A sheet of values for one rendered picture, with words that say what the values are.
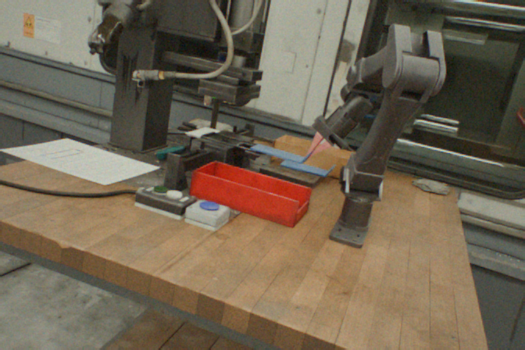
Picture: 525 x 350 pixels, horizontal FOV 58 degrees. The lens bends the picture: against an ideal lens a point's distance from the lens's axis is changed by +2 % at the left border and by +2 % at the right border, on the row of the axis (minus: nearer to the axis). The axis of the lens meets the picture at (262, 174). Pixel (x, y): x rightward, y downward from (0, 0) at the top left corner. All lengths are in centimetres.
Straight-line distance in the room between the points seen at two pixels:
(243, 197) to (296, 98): 90
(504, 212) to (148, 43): 124
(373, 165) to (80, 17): 172
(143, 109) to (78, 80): 109
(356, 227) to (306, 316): 37
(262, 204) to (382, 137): 28
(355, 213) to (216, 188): 30
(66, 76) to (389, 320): 198
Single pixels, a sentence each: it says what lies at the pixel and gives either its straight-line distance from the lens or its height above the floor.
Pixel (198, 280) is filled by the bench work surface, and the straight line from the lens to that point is 74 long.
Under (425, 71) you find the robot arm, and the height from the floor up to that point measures 126.
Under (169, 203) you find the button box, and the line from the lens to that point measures 94.
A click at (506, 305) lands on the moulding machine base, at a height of 54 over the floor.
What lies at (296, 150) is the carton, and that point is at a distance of 146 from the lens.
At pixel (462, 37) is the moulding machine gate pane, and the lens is 173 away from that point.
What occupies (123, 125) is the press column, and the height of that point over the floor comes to 96.
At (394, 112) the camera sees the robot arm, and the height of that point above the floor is 118.
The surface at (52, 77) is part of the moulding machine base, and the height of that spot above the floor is 89.
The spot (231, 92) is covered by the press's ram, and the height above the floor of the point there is 113.
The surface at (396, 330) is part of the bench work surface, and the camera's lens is 76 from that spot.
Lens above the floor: 127
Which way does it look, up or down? 16 degrees down
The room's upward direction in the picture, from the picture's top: 11 degrees clockwise
